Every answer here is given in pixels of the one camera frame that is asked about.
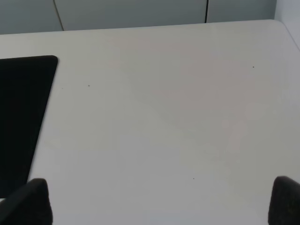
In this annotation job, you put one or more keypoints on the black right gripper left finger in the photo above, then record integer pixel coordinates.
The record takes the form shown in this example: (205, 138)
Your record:
(29, 205)

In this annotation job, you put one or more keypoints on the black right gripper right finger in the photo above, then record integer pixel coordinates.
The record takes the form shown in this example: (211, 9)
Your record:
(284, 206)

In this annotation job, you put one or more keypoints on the black mouse pad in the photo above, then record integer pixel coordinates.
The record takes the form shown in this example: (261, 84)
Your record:
(25, 86)

